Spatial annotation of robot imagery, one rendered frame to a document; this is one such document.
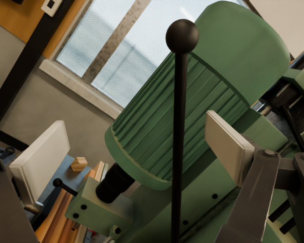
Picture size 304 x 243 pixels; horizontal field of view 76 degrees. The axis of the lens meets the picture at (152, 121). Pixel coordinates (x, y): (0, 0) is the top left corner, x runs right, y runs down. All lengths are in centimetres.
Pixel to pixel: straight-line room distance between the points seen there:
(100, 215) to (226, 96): 36
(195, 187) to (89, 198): 22
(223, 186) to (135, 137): 20
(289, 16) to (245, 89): 176
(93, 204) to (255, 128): 35
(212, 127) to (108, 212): 35
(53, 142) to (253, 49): 27
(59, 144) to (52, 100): 164
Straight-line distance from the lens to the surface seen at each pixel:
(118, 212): 49
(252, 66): 32
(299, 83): 43
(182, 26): 21
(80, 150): 196
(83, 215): 49
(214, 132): 17
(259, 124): 38
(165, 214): 43
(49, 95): 181
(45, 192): 66
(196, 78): 30
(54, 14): 162
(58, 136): 18
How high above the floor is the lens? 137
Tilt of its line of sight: 14 degrees down
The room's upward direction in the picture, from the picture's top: 41 degrees clockwise
